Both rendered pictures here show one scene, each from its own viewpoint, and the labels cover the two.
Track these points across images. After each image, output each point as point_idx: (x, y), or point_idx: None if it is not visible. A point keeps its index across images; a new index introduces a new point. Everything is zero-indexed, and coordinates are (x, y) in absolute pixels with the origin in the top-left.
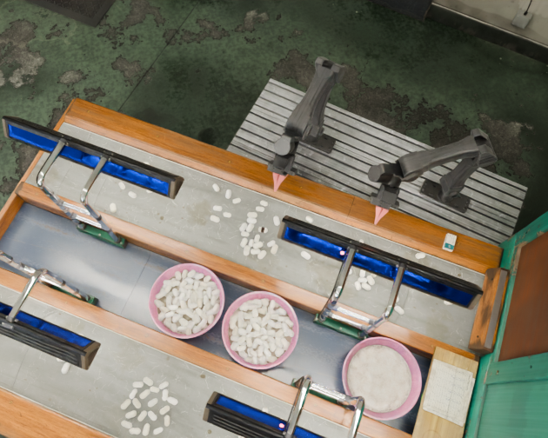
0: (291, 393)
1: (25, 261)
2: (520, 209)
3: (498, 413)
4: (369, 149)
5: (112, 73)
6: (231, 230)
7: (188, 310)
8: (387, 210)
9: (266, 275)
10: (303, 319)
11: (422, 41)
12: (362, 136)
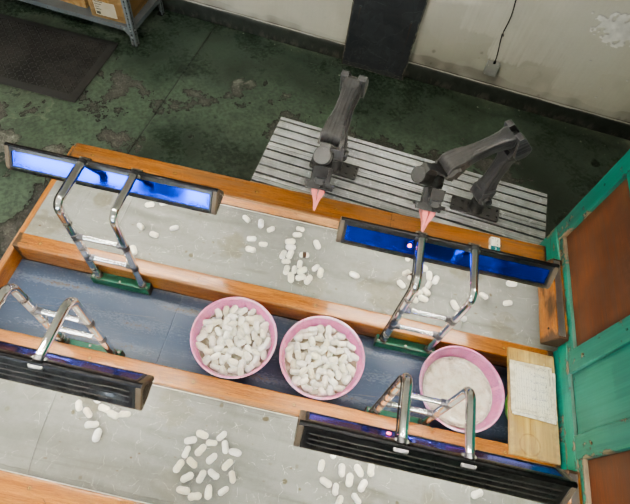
0: (370, 420)
1: (29, 323)
2: (546, 214)
3: (598, 392)
4: (392, 172)
5: (98, 144)
6: (270, 259)
7: (236, 348)
8: (434, 213)
9: (317, 299)
10: (362, 344)
11: (404, 96)
12: (383, 161)
